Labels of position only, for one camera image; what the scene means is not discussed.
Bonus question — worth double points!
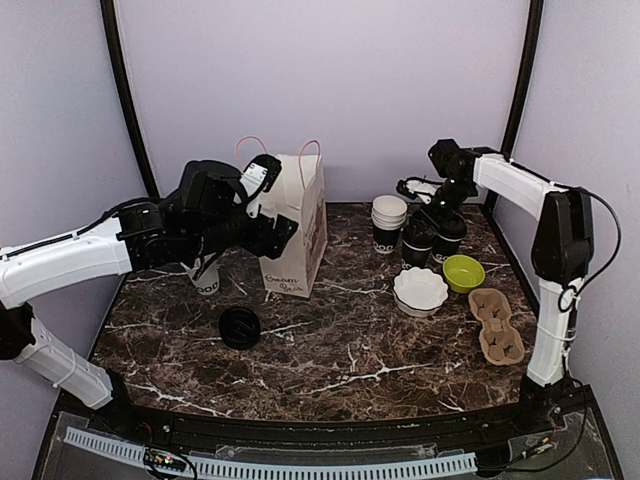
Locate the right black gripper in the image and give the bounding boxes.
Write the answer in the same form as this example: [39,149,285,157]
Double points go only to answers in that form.
[410,177,476,241]

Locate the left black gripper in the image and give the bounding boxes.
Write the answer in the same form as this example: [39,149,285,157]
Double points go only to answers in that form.
[186,206,298,259]

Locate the black paper coffee cup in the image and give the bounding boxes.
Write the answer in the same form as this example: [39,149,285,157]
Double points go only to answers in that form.
[401,225,436,269]
[431,215,467,264]

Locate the stack of paper coffee cups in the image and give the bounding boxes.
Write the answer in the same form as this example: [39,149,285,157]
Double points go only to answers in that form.
[371,195,408,255]

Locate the stack of black cup lids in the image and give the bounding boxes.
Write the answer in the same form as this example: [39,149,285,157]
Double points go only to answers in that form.
[218,306,261,351]

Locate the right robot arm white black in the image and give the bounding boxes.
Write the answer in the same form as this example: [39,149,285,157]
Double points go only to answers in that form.
[396,139,598,388]

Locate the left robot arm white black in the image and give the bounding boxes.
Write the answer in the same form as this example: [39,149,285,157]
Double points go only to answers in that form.
[1,154,298,436]

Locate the white paper gift bag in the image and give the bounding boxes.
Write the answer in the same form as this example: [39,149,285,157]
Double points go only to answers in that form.
[260,140,328,298]

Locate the green bowl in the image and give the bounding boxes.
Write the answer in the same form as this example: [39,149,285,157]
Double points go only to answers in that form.
[442,255,486,294]

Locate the white paper cup with straws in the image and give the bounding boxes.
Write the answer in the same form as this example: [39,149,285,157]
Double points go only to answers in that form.
[181,255,220,296]

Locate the white scalloped dish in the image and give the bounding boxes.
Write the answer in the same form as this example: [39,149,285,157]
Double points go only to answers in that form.
[392,267,449,318]

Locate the brown cardboard cup carrier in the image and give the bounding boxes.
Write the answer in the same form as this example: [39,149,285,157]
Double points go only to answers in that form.
[468,288,525,366]

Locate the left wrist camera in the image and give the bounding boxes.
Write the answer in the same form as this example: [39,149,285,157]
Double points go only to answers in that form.
[234,154,282,219]

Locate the right black frame post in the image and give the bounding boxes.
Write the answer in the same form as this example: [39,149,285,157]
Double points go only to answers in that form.
[500,0,544,157]

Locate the black frame post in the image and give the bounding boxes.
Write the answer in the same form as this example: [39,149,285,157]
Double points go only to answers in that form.
[500,0,544,157]
[99,0,159,197]

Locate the left black frame post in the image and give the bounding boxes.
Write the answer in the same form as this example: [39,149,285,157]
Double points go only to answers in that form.
[99,0,159,197]

